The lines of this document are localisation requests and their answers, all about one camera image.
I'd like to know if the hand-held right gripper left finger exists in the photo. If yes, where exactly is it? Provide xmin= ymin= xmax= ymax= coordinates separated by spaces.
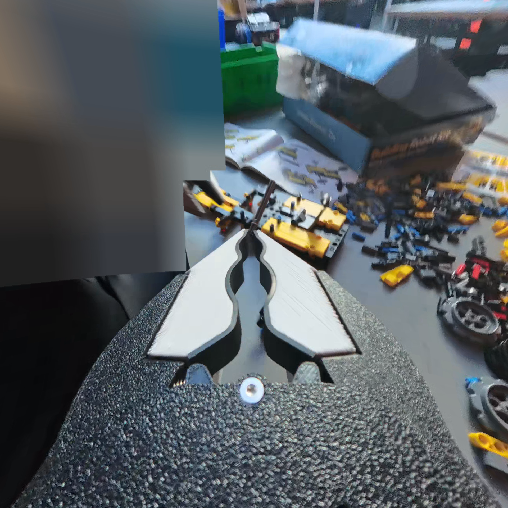
xmin=146 ymin=229 xmax=247 ymax=362

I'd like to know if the yellow grey brick vehicle model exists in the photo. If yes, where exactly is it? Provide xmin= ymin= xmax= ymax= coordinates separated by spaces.
xmin=192 ymin=187 xmax=350 ymax=258

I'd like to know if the clear plastic bag of parts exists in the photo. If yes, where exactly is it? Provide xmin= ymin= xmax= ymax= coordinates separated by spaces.
xmin=276 ymin=46 xmax=318 ymax=100

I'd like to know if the black toy car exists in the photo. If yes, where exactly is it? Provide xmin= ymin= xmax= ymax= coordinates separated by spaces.
xmin=236 ymin=12 xmax=280 ymax=46

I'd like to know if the pile of loose building pieces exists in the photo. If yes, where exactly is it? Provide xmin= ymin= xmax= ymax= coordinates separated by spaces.
xmin=337 ymin=173 xmax=508 ymax=314

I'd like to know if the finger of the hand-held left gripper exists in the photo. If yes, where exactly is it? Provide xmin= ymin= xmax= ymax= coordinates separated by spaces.
xmin=183 ymin=180 xmax=207 ymax=218

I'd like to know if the open instruction booklet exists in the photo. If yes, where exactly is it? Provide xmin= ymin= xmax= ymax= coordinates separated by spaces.
xmin=224 ymin=122 xmax=360 ymax=195

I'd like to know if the black axle rod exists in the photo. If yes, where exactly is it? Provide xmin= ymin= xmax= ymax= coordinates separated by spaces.
xmin=248 ymin=180 xmax=276 ymax=239

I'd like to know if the grey desk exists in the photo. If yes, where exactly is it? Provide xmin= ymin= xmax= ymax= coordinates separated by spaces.
xmin=184 ymin=75 xmax=508 ymax=489

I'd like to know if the yellow black sticker sheet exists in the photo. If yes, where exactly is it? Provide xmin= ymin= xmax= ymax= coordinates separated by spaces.
xmin=456 ymin=149 xmax=508 ymax=197

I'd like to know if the blue cardboard kit box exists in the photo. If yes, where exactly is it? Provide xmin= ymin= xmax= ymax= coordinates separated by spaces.
xmin=278 ymin=18 xmax=497 ymax=177

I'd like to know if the person's black jacket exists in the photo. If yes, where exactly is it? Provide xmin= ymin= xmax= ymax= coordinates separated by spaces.
xmin=0 ymin=276 xmax=175 ymax=508

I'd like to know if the black rubber tyre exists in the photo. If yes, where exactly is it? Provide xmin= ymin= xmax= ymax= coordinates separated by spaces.
xmin=483 ymin=339 xmax=508 ymax=379

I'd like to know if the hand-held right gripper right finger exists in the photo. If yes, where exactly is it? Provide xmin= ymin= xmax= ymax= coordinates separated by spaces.
xmin=255 ymin=229 xmax=358 ymax=360

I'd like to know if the green plastic bin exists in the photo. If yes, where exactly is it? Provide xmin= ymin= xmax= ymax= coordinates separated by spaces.
xmin=220 ymin=42 xmax=278 ymax=117

